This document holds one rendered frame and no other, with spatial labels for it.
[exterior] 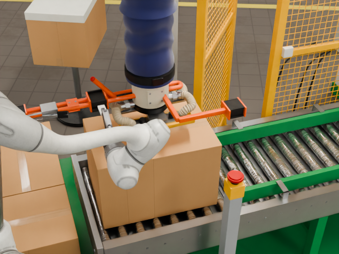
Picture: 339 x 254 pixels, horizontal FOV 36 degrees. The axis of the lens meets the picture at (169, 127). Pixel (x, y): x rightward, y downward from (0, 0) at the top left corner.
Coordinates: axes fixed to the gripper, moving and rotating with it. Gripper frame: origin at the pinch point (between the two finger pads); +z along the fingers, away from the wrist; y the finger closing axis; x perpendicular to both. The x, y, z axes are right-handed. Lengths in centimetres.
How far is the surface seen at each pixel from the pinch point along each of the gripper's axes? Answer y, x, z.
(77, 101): -2.1, -7.7, 14.0
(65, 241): 64, -23, -5
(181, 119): -2.0, 31.3, -12.5
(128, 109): 6.6, 14.9, 13.3
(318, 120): 56, 140, 35
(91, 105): -1.3, -2.4, 10.3
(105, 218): 55, -3, -4
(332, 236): 116, 138, -8
